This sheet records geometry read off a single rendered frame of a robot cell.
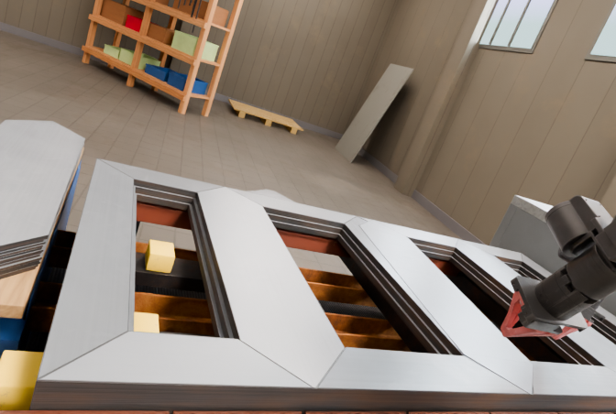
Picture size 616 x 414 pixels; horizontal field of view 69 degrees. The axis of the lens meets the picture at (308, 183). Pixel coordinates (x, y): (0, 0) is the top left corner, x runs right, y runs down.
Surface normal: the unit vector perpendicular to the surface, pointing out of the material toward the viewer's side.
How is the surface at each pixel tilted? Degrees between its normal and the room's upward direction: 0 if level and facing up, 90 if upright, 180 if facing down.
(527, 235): 90
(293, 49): 90
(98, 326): 0
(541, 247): 90
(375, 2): 90
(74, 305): 0
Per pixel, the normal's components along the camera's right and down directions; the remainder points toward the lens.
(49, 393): 0.32, 0.36
